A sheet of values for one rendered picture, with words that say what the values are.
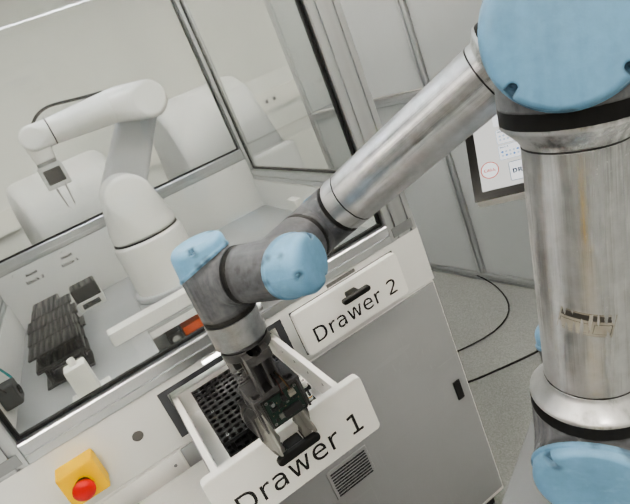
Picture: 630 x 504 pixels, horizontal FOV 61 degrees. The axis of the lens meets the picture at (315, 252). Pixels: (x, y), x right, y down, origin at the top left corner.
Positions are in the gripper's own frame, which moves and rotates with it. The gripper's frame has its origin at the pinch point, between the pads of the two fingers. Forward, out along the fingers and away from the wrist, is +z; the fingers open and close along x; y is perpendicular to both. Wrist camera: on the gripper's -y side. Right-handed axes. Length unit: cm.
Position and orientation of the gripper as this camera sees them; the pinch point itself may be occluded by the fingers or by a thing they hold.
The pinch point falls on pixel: (292, 441)
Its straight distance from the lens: 86.0
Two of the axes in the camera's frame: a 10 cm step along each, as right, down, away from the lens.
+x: 8.1, -4.8, 3.3
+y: 4.5, 1.6, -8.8
